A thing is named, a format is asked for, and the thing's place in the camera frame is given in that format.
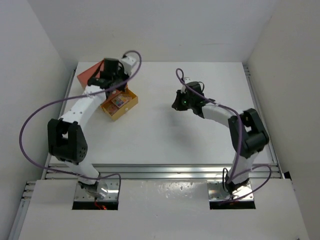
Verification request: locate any colourful square eyeshadow palette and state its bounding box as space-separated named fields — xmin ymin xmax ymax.
xmin=111 ymin=94 xmax=129 ymax=108

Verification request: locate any orange drawer box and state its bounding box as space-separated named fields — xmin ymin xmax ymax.
xmin=77 ymin=60 xmax=104 ymax=89

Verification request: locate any four-pan brown eyeshadow palette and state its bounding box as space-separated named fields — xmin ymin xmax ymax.
xmin=106 ymin=102 xmax=120 ymax=116

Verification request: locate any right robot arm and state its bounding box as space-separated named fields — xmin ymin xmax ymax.
xmin=171 ymin=81 xmax=270 ymax=194

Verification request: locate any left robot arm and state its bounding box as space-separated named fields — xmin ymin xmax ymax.
xmin=47 ymin=55 xmax=137 ymax=195

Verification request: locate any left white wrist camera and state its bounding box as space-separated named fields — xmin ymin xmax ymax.
xmin=119 ymin=55 xmax=137 ymax=76

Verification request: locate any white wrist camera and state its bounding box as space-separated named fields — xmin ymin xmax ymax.
xmin=119 ymin=55 xmax=137 ymax=76
xmin=181 ymin=77 xmax=192 ymax=93

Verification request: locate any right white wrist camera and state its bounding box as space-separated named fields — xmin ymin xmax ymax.
xmin=181 ymin=77 xmax=192 ymax=93

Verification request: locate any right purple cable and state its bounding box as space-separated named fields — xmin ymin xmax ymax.
xmin=175 ymin=68 xmax=273 ymax=205

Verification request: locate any purple cable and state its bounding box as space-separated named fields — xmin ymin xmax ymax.
xmin=19 ymin=50 xmax=143 ymax=188
xmin=175 ymin=68 xmax=273 ymax=205

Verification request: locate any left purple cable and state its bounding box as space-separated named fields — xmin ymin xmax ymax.
xmin=19 ymin=50 xmax=143 ymax=188

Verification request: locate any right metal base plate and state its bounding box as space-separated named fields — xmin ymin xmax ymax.
xmin=207 ymin=180 xmax=254 ymax=202

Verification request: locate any metal base plate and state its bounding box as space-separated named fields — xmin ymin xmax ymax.
xmin=207 ymin=180 xmax=254 ymax=202
xmin=74 ymin=178 xmax=120 ymax=202

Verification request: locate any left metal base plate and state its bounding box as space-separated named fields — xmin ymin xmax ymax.
xmin=74 ymin=178 xmax=120 ymax=202

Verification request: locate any aluminium rail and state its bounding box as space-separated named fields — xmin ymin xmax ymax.
xmin=40 ymin=163 xmax=283 ymax=180

